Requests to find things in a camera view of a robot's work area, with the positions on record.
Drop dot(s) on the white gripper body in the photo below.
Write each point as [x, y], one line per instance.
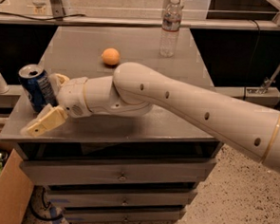
[71, 96]

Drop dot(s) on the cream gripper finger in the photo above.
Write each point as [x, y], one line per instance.
[57, 81]
[49, 118]

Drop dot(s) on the blue pepsi can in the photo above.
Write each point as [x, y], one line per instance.
[37, 86]

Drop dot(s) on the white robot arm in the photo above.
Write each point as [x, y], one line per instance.
[133, 89]

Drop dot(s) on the orange fruit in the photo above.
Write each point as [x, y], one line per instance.
[111, 56]

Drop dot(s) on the middle grey drawer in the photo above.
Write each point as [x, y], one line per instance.
[121, 197]

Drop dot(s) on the grey drawer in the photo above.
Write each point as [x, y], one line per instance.
[120, 171]
[121, 197]
[125, 214]

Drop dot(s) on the grey drawer cabinet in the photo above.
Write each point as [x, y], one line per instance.
[76, 52]

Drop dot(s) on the brown cardboard box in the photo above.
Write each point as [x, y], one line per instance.
[15, 188]

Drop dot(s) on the bottom grey drawer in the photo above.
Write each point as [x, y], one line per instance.
[125, 214]

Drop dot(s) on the clear plastic water bottle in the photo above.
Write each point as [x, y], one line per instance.
[170, 26]

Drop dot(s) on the top grey drawer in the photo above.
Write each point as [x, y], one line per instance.
[120, 171]

